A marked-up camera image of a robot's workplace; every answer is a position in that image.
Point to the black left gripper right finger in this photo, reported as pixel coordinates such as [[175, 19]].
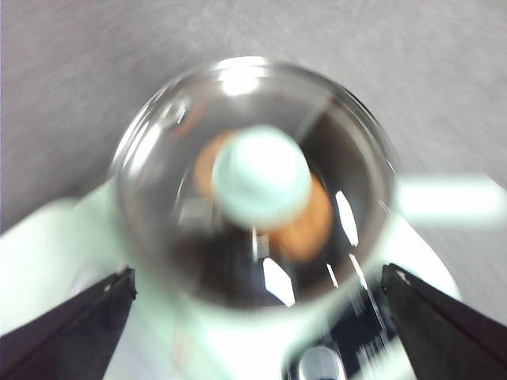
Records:
[[451, 336]]

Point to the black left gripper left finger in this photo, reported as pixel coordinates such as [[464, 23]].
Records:
[[75, 336]]

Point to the brown potato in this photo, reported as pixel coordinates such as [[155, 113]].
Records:
[[309, 233]]

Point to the glass lid with mint knob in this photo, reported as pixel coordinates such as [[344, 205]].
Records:
[[261, 174]]

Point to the silver control knob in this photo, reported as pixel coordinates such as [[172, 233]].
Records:
[[321, 364]]

